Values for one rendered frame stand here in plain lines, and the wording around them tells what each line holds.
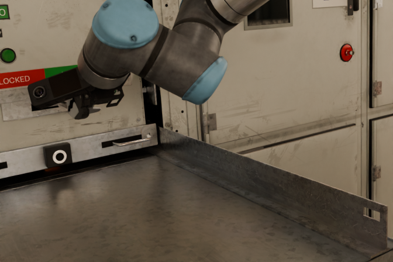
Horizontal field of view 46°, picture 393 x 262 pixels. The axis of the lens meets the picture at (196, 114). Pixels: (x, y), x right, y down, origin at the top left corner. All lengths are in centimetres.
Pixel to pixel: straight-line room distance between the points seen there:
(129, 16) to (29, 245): 41
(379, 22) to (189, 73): 110
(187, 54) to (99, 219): 35
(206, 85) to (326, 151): 92
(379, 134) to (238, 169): 91
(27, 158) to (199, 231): 52
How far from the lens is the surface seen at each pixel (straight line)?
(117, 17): 70
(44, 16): 114
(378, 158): 180
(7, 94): 109
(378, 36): 172
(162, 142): 125
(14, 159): 115
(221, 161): 100
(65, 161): 115
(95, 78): 79
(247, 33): 132
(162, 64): 71
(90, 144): 118
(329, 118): 160
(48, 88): 87
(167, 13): 121
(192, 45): 73
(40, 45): 114
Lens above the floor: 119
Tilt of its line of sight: 12 degrees down
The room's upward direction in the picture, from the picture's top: 4 degrees counter-clockwise
